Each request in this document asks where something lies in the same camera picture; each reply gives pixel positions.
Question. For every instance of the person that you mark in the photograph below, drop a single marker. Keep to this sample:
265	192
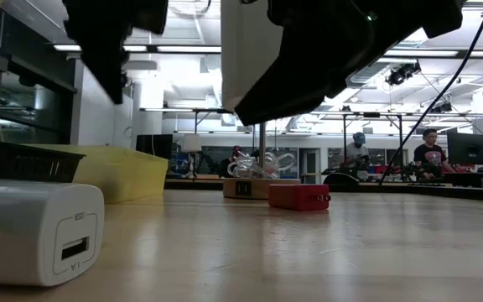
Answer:
430	157
356	151
231	163

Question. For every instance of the black monitor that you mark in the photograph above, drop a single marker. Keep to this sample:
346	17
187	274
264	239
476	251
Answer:
468	149
153	147

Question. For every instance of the yellow translucent plastic bin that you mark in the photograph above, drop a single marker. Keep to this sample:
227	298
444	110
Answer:
120	176

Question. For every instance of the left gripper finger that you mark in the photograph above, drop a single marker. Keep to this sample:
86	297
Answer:
107	67

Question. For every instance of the round wooden lamp base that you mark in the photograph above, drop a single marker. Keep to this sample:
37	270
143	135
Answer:
258	189

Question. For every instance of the black plastic slotted basket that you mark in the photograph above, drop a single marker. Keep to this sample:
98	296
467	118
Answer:
23	165

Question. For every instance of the white lamp shade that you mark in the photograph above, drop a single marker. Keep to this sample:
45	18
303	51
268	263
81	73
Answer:
245	50

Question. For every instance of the white USB wall charger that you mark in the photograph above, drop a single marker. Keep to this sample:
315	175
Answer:
23	230

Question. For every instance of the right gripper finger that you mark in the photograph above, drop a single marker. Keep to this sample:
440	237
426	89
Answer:
308	71

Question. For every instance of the metal lamp pole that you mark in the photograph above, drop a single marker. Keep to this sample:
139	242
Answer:
262	142

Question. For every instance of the black background desk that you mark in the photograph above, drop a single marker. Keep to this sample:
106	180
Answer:
468	179

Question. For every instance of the small white table lamp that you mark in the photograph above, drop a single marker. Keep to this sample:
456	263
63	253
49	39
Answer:
191	143

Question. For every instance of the red multiport USB charger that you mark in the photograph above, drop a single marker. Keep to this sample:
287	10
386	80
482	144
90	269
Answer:
296	197

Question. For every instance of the black track spotlights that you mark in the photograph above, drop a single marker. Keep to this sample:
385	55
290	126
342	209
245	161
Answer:
401	74

